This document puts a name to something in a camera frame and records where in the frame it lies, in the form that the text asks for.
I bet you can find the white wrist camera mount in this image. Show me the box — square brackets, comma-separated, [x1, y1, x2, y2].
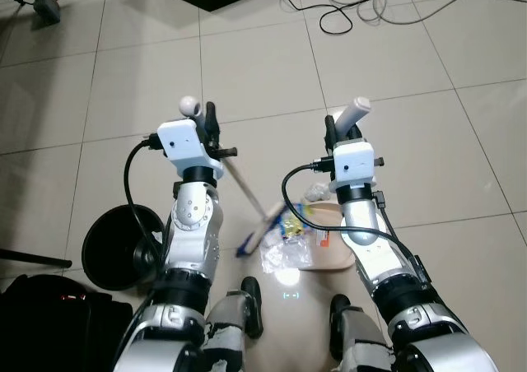
[156, 119, 225, 182]
[331, 140, 386, 188]

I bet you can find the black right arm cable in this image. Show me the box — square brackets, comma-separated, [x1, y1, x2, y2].
[282, 162, 426, 279]

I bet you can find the black floor cable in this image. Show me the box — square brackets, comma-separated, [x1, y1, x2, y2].
[280, 0, 527, 37]

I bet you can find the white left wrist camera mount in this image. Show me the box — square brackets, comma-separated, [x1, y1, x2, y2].
[156, 119, 225, 182]

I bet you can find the right robot leg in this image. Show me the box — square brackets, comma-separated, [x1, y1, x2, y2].
[329, 294, 398, 372]

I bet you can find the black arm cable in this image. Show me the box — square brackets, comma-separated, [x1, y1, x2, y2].
[282, 162, 426, 279]
[124, 136, 170, 274]

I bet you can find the left robot leg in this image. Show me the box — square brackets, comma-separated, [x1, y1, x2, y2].
[202, 277, 265, 372]

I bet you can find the black round stand base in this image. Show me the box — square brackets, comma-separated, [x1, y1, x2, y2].
[81, 205, 166, 293]

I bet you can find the black rod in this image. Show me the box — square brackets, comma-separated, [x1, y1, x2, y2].
[0, 249, 73, 269]

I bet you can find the crumpled white paper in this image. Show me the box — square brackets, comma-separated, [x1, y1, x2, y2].
[302, 183, 331, 205]

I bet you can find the wooden broom with blue head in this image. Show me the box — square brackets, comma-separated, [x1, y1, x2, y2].
[180, 95, 286, 259]

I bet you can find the black bag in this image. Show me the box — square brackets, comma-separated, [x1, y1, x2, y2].
[0, 273, 133, 372]

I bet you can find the yellow and blue snack wrapper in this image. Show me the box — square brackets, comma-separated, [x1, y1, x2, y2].
[275, 201, 319, 241]

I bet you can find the black power adapter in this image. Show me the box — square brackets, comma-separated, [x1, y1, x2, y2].
[33, 0, 63, 26]

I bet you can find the crumpled clear plastic bag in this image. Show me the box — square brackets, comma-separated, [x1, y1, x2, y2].
[260, 226, 315, 275]

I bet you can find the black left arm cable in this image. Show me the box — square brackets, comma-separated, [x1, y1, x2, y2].
[124, 136, 170, 274]

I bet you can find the robot leg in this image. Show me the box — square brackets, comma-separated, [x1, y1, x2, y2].
[202, 277, 265, 372]
[329, 294, 398, 372]

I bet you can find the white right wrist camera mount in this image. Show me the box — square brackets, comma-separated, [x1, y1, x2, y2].
[331, 140, 386, 188]

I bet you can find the beige dustpan with grey handle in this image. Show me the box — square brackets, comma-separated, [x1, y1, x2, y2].
[285, 97, 372, 272]

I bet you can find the grey floor cable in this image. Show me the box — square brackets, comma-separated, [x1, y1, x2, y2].
[284, 0, 527, 27]

